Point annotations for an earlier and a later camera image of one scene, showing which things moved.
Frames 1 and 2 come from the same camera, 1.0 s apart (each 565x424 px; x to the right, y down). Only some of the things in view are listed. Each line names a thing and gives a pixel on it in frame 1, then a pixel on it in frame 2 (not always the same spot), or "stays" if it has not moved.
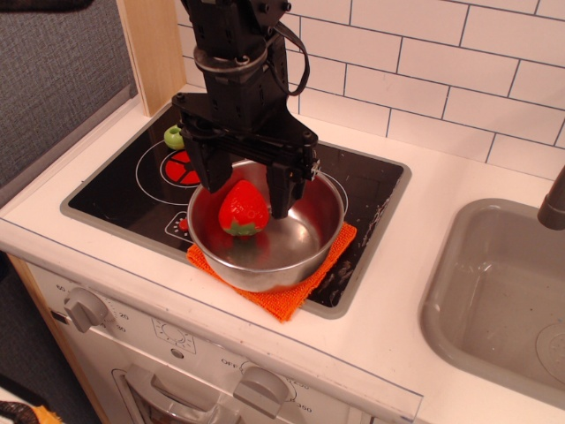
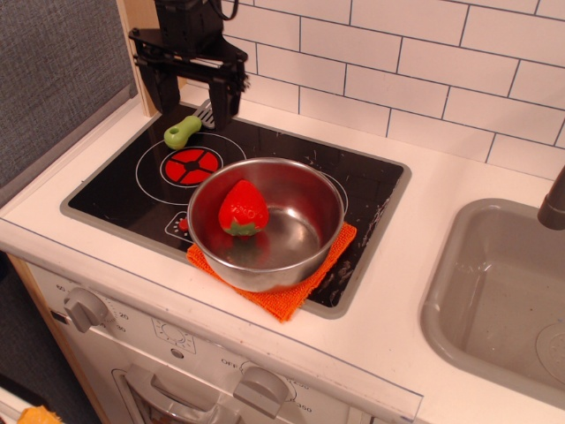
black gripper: x=244 y=114 → x=224 y=64
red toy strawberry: x=243 y=210 stays
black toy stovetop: x=139 y=191 stays
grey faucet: x=552 y=211 stays
